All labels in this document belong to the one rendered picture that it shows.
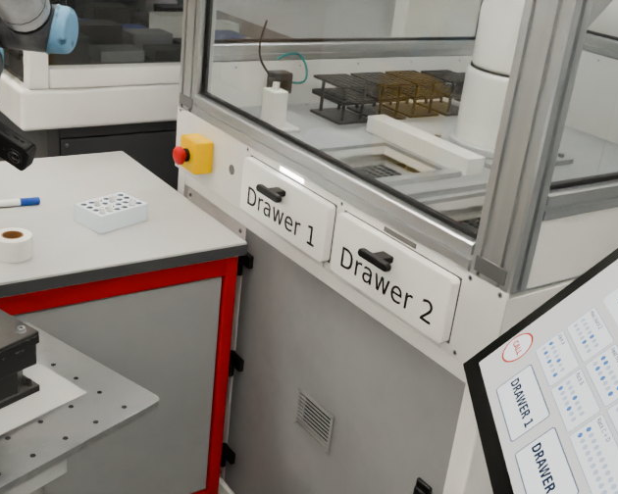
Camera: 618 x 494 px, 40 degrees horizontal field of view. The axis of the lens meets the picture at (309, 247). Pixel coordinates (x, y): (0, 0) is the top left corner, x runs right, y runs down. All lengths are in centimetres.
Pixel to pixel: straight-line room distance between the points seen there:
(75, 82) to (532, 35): 135
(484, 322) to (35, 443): 64
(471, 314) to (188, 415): 81
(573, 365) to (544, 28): 48
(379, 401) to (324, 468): 26
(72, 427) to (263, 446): 82
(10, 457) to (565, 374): 67
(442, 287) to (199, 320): 65
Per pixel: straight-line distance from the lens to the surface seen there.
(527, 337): 96
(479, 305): 129
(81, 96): 227
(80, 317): 167
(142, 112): 235
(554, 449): 81
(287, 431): 183
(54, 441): 117
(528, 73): 118
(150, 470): 195
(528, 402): 88
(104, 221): 174
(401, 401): 150
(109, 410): 122
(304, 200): 156
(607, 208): 135
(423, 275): 134
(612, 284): 93
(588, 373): 85
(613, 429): 78
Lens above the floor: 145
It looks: 23 degrees down
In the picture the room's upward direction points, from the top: 7 degrees clockwise
